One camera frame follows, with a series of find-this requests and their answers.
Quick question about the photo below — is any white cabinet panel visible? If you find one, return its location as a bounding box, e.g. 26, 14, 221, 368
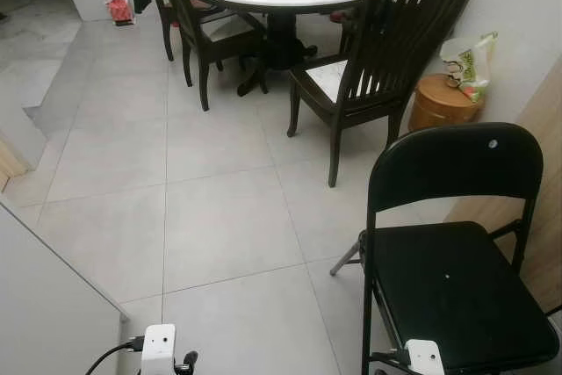
0, 198, 124, 375

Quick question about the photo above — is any light wood cabinet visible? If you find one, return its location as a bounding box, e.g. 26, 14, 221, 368
443, 57, 562, 316

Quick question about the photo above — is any black folding chair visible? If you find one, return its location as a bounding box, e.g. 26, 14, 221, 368
329, 122, 561, 375

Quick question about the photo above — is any red plastic bag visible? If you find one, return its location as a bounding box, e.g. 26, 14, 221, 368
105, 0, 134, 26

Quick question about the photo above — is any round brown wooden box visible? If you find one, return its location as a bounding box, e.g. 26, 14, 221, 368
408, 74, 484, 133

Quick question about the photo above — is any white green plastic bag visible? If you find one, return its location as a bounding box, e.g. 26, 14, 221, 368
439, 32, 499, 104

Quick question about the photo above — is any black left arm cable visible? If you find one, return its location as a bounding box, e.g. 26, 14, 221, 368
85, 336, 146, 375

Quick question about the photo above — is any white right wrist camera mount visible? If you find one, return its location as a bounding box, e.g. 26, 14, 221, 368
406, 339, 445, 375

